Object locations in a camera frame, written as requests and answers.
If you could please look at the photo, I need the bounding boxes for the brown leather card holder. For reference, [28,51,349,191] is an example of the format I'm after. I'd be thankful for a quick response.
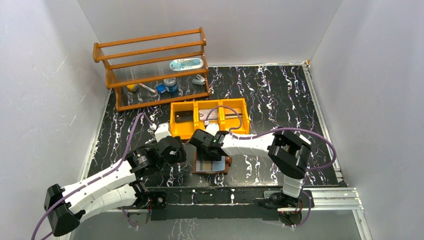
[192,156,233,174]

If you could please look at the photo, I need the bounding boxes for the yellow three-compartment bin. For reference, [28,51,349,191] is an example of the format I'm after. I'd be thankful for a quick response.
[169,98,250,140]

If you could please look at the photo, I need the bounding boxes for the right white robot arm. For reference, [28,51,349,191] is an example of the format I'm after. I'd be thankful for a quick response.
[189,129,312,199]

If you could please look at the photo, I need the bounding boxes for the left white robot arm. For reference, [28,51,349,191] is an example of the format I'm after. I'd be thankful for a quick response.
[44,136,187,237]

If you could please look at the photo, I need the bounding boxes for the silver card in bin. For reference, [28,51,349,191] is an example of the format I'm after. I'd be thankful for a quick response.
[198,108,219,122]

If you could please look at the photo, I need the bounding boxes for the black card in bin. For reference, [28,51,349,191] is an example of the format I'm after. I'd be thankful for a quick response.
[174,110,194,124]

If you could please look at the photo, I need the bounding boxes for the brown striped card in bin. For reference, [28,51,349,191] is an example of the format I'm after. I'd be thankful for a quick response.
[224,112,243,119]

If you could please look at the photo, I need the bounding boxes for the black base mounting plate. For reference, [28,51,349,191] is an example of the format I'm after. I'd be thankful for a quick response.
[145,185,304,222]

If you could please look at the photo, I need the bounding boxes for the white marker pen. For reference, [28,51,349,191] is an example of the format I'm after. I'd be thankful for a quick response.
[138,83,157,94]

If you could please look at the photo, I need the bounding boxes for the small blue box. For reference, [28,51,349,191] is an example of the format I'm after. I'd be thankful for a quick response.
[155,83,167,94]

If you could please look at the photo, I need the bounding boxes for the blue lidded jar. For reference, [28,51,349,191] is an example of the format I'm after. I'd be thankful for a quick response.
[163,77,179,93]

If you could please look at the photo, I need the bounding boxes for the yellow sponge block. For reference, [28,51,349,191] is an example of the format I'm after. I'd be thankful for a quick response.
[126,83,140,92]

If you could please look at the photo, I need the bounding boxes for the wooden shelf rack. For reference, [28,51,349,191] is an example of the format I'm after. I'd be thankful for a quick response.
[92,27,211,112]

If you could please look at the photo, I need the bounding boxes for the oval blue packaged item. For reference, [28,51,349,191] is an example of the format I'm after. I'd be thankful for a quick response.
[169,57,204,72]

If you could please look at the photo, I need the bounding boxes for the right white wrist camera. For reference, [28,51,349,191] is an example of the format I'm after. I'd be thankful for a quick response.
[204,120,220,136]

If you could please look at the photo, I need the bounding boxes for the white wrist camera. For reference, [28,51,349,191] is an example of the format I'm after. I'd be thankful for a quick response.
[204,120,220,136]
[149,122,171,142]

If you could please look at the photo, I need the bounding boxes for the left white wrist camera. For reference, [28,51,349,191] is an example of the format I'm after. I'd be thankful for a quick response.
[149,122,171,142]

